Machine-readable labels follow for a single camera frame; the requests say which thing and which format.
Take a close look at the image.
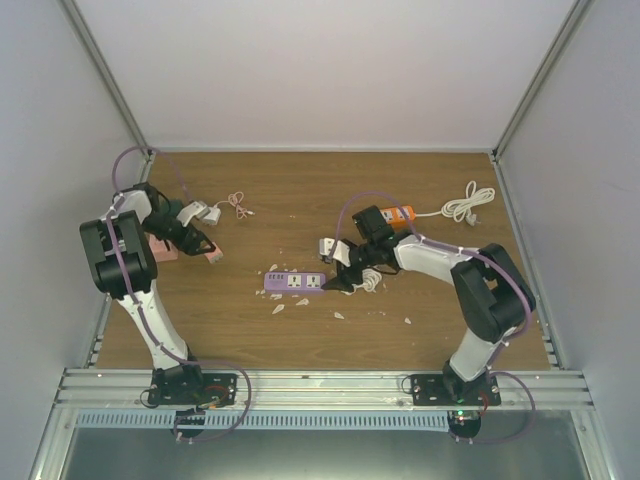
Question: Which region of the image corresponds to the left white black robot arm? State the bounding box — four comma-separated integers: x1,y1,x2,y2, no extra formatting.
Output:
79,182,217,404

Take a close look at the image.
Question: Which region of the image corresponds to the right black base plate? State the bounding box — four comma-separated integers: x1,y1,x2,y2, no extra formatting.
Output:
400,372,502,408

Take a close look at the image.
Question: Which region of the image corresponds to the orange power strip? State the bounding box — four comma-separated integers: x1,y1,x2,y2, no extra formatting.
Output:
380,205,416,230

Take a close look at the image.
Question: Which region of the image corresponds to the aluminium front rail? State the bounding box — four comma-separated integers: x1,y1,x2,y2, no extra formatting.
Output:
54,369,595,411

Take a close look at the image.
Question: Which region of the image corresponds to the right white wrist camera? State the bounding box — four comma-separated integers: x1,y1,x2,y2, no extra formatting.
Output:
318,237,351,267

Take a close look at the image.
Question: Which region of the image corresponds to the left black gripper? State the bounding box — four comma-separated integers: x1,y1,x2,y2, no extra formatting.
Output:
143,212,207,256

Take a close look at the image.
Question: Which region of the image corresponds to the small pink plug adapter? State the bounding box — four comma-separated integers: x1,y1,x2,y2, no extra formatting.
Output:
204,243,224,264

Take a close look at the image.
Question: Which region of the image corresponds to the pink usb cable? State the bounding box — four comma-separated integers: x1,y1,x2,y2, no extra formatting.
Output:
215,192,256,221

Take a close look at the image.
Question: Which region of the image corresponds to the grey slotted cable duct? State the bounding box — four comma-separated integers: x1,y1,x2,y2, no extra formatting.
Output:
76,409,449,432

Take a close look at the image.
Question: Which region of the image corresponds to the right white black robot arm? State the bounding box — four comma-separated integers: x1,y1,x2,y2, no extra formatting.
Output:
318,206,536,405

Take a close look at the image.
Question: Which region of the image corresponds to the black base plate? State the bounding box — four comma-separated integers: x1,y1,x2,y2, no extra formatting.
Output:
139,365,238,409
400,372,502,408

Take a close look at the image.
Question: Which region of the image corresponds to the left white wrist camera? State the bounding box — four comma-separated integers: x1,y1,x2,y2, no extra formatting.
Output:
176,201,210,226

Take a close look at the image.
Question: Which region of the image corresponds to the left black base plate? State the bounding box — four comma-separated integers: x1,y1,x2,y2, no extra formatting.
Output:
139,365,238,409

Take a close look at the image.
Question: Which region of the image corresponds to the purple power strip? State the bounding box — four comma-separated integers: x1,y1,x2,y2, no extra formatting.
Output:
263,271,326,294

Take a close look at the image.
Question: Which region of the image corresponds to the pink cube socket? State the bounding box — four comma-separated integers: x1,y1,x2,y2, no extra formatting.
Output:
148,235,179,263

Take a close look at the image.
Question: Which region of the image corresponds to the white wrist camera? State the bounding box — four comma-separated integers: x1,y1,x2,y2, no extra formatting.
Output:
176,201,210,226
318,237,351,267

